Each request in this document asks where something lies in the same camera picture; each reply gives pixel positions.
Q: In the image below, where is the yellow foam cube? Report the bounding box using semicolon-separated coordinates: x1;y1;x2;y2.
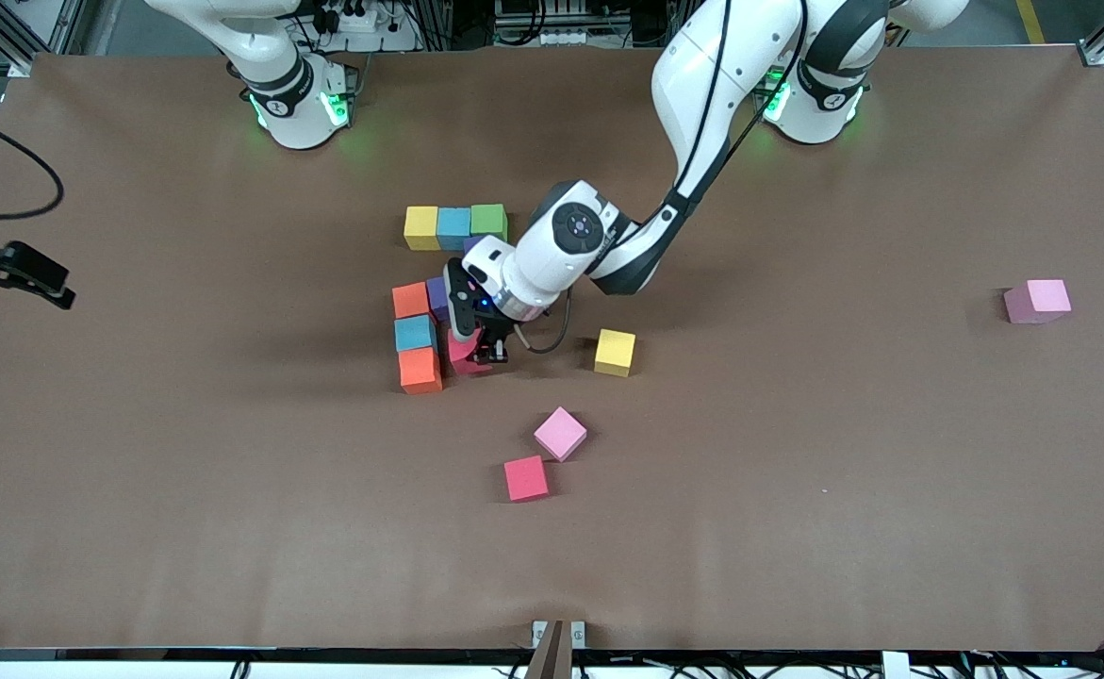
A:
404;206;440;252
594;329;636;378

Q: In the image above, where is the cyan foam cube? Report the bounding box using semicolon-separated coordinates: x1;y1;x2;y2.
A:
393;314;438;354
437;207;473;252

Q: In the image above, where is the orange foam cube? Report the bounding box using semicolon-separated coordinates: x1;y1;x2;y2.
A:
391;281;432;322
398;347;444;395

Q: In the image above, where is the small metal bracket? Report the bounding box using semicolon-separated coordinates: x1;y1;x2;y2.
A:
532;620;586;650

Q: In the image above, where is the pale mauve foam cube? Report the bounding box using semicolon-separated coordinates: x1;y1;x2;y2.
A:
1003;279;1073;325

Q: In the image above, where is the red foam cube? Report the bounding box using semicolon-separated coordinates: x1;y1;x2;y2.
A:
503;455;551;504
447;330;498;379

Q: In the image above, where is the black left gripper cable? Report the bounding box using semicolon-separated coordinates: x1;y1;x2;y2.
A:
519;288;575;356

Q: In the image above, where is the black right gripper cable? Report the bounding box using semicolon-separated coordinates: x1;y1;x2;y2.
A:
0;102;66;224

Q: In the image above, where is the white power strip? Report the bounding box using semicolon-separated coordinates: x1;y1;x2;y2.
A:
311;0;420;53
495;0;694;48

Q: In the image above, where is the pink foam cube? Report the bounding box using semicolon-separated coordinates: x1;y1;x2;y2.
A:
534;406;588;463

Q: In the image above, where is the green foam cube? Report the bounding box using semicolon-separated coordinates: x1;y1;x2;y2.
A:
470;204;510;245

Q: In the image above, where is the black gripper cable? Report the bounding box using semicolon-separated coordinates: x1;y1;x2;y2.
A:
519;288;575;356
0;102;66;224

